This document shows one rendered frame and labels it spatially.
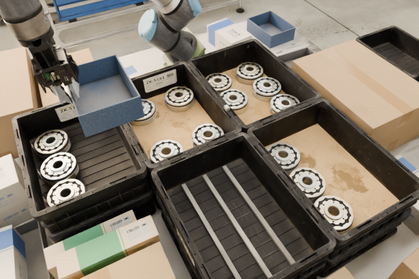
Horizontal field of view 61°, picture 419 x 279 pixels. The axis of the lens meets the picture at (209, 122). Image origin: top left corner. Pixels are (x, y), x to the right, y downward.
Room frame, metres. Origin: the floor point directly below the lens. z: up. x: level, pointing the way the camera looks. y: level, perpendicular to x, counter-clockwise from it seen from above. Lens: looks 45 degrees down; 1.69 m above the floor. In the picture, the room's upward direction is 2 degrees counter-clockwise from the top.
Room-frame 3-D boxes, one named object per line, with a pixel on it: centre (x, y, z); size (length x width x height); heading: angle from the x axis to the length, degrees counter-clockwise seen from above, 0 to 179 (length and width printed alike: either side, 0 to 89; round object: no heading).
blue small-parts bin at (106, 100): (0.70, 0.27, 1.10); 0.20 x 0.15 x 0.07; 26
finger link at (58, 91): (0.64, 0.35, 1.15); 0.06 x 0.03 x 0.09; 24
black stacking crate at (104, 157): (0.69, 0.39, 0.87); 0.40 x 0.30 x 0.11; 27
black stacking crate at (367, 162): (0.60, -0.33, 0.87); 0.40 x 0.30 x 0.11; 27
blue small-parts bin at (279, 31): (1.59, -0.32, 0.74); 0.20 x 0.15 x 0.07; 30
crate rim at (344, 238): (0.60, -0.33, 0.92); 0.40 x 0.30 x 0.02; 27
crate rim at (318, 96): (0.96, -0.14, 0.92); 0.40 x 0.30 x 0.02; 27
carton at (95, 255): (0.40, 0.25, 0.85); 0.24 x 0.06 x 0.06; 115
